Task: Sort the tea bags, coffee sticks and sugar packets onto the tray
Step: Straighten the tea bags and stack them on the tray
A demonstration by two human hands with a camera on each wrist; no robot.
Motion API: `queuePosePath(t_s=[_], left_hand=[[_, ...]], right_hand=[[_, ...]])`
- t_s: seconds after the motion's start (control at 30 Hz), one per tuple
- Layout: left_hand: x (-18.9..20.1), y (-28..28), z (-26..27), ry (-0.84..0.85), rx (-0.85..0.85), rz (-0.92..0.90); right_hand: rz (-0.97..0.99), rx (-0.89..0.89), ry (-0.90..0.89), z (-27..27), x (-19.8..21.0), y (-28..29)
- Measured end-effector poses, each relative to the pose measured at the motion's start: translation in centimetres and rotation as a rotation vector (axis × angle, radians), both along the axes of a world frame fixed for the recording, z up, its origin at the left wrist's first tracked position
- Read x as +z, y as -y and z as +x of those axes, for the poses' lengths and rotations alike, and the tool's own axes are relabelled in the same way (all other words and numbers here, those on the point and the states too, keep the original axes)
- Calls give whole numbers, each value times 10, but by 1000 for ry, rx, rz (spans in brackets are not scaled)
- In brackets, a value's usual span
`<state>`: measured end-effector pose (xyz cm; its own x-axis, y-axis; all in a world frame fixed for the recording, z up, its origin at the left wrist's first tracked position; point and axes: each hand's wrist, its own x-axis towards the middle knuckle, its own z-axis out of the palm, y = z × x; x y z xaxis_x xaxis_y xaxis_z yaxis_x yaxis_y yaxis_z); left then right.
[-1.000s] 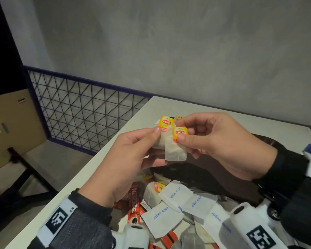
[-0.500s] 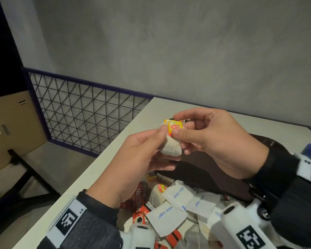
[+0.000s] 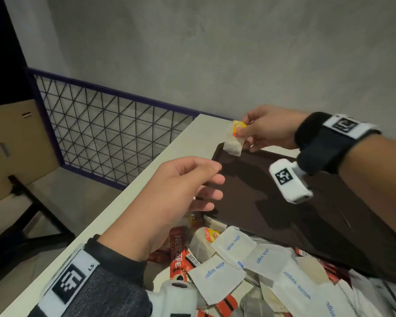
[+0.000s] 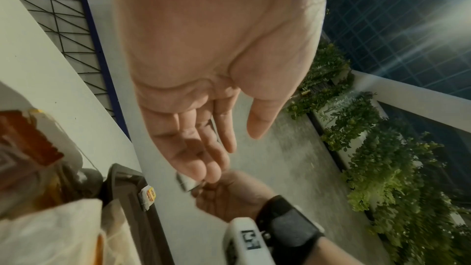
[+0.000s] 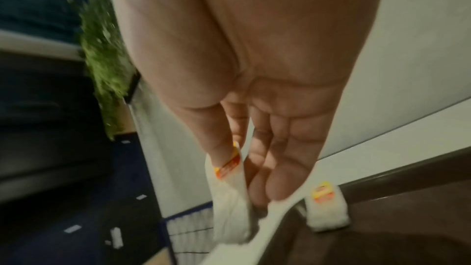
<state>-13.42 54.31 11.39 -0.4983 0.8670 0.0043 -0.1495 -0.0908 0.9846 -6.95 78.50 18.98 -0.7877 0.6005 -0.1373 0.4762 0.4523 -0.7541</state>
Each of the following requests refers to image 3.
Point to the pile of red coffee sticks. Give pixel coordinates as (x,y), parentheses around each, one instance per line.
(178,257)

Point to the light wooden cabinet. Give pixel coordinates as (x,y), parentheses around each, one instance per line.
(16,151)

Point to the pile of white sugar packets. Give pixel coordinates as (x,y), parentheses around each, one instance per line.
(217,277)

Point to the person's right hand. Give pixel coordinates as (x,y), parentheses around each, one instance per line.
(274,128)

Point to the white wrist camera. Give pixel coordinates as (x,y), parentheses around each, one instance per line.
(175,300)
(293,193)

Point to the pile of tea bags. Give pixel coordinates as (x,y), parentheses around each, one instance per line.
(199,247)

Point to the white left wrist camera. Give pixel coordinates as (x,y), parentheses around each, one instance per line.
(175,300)

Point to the black side table frame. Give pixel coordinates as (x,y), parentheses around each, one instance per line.
(41,211)

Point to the white tea bag yellow tag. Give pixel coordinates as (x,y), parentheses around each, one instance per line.
(232,146)

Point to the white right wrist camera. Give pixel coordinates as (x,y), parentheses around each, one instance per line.
(293,193)

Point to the person's right forearm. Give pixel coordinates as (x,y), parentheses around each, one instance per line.
(376,174)

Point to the black left wrist band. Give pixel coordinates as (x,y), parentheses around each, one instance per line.
(112,287)

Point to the dark brown tray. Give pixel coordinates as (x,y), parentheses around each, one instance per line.
(283,221)

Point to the person's left hand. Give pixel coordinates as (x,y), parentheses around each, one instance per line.
(158,207)

